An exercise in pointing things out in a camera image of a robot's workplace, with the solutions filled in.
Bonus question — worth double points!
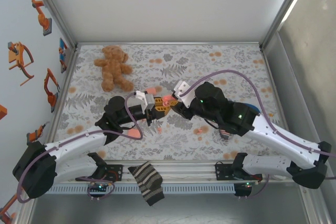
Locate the pink sponge block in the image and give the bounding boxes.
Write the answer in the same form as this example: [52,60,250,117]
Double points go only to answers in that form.
[125,129,142,140]

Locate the stars and stripes pouch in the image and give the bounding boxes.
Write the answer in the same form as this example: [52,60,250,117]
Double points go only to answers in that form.
[219,129,233,141]

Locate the floral printed tablecloth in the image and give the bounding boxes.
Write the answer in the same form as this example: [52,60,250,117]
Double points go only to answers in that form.
[54,43,287,162]

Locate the blue round object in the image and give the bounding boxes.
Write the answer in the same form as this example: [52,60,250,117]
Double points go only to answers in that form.
[246,104,262,116]

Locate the brown teddy bear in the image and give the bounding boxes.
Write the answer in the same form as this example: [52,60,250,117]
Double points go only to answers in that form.
[93,45,135,93]

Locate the black beige striped sock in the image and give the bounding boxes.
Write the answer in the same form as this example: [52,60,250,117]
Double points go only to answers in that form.
[127,161,165,207]

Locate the left controller board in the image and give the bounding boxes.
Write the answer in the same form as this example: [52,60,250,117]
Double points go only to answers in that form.
[89,182,111,193]

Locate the controller board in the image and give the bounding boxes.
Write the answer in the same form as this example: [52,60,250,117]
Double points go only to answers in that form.
[237,180,259,190]
[89,182,111,193]

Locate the right controller board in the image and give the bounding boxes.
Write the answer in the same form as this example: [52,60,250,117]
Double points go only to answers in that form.
[237,180,259,190]

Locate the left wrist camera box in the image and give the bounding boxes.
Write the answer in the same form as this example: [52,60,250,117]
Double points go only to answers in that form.
[134,90,156,111]

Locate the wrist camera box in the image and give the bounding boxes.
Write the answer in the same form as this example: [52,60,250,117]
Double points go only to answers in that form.
[172,81,196,109]
[134,90,156,111]

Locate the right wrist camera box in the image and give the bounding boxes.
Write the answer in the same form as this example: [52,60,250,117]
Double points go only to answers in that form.
[172,81,196,109]

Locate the aluminium cell frame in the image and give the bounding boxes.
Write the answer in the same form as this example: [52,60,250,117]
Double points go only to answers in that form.
[15,0,336,224]

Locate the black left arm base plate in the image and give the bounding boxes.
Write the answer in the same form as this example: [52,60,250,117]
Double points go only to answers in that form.
[106,164,124,182]

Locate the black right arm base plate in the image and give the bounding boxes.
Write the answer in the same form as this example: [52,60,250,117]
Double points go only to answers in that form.
[215,162,237,182]

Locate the short purple base cable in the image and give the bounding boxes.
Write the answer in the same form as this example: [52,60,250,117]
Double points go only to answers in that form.
[235,174,270,200]
[76,176,116,201]

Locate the white slotted cable duct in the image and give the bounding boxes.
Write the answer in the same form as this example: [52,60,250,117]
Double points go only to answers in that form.
[48,184,236,195]

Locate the blue orange wall sticker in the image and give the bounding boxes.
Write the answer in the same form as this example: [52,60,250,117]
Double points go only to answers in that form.
[58,37,68,74]

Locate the orange gripper wall sticker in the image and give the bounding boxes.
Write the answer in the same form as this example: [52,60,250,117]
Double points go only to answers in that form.
[7,41,35,86]

